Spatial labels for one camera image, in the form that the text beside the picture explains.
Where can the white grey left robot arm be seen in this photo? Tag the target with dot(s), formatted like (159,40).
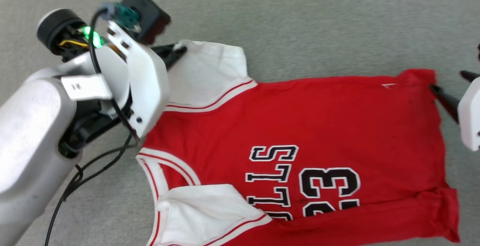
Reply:
(30,133)

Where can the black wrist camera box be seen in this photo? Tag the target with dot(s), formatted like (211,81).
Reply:
(148,13)

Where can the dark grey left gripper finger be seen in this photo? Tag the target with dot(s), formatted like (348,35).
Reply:
(165,49)
(174,56)

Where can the red Bulls 23 jersey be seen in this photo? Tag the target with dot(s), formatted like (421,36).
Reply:
(337,118)

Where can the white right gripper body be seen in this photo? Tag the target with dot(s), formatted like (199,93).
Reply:
(470,118)

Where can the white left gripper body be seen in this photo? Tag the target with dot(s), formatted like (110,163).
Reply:
(148,84)

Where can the grey fabric sofa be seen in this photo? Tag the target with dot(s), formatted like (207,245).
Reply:
(300,21)

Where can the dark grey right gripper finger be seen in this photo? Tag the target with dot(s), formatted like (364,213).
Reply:
(471,76)
(448,103)

